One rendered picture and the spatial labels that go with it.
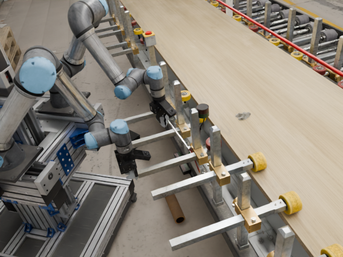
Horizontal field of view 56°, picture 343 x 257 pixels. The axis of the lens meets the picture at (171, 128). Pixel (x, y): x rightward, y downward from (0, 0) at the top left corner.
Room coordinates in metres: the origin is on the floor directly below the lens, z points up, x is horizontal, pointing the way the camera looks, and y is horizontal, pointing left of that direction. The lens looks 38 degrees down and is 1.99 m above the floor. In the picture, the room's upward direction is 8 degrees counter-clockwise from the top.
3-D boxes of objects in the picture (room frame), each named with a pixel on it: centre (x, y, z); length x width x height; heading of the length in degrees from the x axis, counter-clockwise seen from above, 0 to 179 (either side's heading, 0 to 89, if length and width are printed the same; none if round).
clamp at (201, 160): (1.24, -0.12, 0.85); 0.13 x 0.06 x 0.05; 13
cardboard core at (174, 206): (1.57, 0.07, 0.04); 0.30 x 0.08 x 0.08; 13
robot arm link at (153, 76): (1.46, 0.05, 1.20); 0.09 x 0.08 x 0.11; 59
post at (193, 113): (1.26, -0.12, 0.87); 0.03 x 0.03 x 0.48; 13
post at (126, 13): (2.72, 0.23, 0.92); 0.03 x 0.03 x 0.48; 13
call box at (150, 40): (2.00, 0.06, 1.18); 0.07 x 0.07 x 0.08; 13
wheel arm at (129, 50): (2.66, 0.31, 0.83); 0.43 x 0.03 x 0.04; 103
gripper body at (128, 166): (1.14, 0.23, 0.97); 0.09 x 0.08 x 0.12; 103
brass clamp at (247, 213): (0.75, -0.24, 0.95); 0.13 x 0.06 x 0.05; 13
